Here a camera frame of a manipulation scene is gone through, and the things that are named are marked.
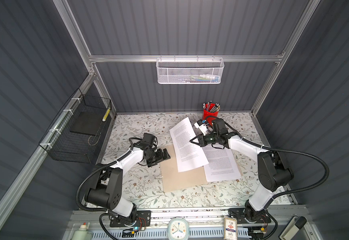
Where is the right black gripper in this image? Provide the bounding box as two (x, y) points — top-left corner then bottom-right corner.
(190, 132), (219, 148)

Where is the printed paper sheet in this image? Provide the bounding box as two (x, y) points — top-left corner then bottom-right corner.
(170, 117), (208, 173)
(203, 146), (241, 183)

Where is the brown kraft paper folder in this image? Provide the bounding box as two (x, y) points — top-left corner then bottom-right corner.
(159, 143), (243, 193)

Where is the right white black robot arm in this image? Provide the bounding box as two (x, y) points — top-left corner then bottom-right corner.
(189, 133), (293, 223)

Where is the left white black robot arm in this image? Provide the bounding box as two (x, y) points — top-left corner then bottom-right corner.
(84, 141), (171, 222)

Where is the red pen cup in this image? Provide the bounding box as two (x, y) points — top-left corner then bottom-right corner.
(202, 102), (220, 120)

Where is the yellow marker in basket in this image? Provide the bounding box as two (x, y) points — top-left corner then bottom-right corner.
(102, 108), (111, 122)

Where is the white desk clock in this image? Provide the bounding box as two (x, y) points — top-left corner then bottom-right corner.
(167, 218), (190, 240)

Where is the black notebook in basket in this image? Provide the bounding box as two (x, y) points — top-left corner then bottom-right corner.
(70, 112), (104, 136)

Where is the small card box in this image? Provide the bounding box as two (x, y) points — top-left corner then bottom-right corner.
(223, 217), (237, 240)

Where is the white glue bottle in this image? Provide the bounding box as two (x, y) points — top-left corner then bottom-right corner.
(71, 223), (93, 240)

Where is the black white stapler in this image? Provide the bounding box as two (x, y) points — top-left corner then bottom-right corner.
(279, 216), (307, 240)

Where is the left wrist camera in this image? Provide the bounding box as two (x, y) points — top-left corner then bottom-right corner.
(143, 133), (157, 148)

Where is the white wire mesh basket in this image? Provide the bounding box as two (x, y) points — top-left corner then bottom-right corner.
(156, 58), (224, 85)

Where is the black wire basket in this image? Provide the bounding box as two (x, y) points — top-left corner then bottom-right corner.
(39, 90), (112, 164)

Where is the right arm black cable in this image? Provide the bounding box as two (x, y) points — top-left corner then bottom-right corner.
(205, 115), (330, 208)

